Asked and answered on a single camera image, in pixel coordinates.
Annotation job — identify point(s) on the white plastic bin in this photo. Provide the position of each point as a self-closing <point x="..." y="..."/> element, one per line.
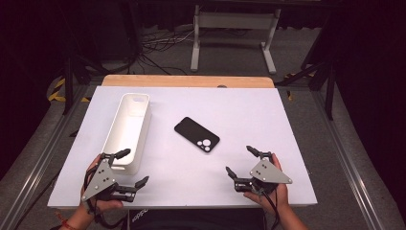
<point x="129" y="127"/>

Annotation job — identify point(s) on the person's left hand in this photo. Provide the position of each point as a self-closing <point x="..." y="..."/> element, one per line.
<point x="102" y="206"/>

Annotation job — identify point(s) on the black smartphone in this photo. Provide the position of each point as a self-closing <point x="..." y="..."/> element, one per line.
<point x="194" y="132"/>

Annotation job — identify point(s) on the yellow black floor tape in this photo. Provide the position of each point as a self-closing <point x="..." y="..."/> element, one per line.
<point x="57" y="92"/>
<point x="289" y="94"/>

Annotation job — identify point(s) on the person's black clothing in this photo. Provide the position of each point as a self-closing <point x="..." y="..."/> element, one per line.
<point x="198" y="220"/>

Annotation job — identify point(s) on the black metal stand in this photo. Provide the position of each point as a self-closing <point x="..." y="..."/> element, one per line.
<point x="330" y="86"/>
<point x="68" y="83"/>

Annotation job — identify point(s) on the desk with grey metal frame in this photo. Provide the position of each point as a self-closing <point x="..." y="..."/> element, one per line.
<point x="236" y="20"/>

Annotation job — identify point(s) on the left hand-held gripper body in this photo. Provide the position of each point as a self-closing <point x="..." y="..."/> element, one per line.
<point x="99" y="179"/>

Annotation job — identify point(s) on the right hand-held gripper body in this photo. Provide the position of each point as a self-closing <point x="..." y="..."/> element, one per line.
<point x="267" y="174"/>

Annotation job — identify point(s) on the white table cover board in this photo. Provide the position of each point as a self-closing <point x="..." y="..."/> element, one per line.
<point x="191" y="179"/>

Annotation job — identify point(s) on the wooden table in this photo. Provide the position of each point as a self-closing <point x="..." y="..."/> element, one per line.
<point x="178" y="81"/>

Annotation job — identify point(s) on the person's right hand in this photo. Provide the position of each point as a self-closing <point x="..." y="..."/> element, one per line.
<point x="277" y="198"/>

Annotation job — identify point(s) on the aluminium floor rail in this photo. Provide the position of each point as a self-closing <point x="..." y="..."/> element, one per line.
<point x="351" y="159"/>
<point x="35" y="166"/>

